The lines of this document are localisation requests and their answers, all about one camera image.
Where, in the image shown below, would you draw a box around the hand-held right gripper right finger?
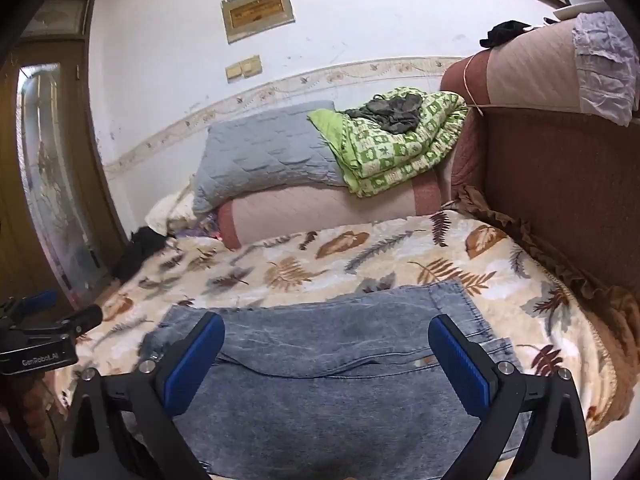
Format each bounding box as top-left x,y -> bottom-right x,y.
428,314 -> 591,480

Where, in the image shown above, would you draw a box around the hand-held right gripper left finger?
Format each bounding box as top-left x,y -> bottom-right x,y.
59,311 -> 226,480

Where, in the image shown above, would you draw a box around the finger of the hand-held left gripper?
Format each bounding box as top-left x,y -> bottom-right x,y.
57,304 -> 104,337
0,290 -> 59,322

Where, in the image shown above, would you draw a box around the blue denim pants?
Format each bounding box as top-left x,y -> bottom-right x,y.
137,280 -> 531,480

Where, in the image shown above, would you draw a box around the black garment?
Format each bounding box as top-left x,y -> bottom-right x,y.
112,226 -> 176,281

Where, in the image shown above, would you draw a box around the wooden door with glass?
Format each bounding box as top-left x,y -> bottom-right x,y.
0,0 -> 126,311

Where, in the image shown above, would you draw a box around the purple printed cloth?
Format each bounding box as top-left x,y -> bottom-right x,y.
199,212 -> 226,242

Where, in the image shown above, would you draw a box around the white pillow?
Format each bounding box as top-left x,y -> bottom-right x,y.
145,187 -> 201,236

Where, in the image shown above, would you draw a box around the leaf print blanket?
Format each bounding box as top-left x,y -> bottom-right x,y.
65,210 -> 621,441

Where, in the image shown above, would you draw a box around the pink quilted bolster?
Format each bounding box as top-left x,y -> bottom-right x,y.
217,172 -> 441,251

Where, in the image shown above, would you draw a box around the green patterned quilt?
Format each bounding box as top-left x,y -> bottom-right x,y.
307,87 -> 469,198

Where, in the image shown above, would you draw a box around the grey quilted blanket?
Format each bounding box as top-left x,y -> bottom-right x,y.
191,100 -> 346,216

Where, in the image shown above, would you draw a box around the dark olive garment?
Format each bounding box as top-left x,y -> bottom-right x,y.
347,87 -> 426,136

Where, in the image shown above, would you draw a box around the white lace cloth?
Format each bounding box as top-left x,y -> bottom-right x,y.
572,11 -> 640,128

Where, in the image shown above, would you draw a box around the small black cloth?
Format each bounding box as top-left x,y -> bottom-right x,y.
479,20 -> 533,51

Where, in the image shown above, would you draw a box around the white dish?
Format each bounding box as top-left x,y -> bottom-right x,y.
552,2 -> 611,22

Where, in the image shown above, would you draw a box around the thin beige string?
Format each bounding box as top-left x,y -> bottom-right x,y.
462,55 -> 496,116

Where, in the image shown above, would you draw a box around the beige wall switch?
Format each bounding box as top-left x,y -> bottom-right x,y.
225,55 -> 263,83

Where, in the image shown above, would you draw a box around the beige wall panel box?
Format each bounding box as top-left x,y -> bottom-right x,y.
221,0 -> 296,44

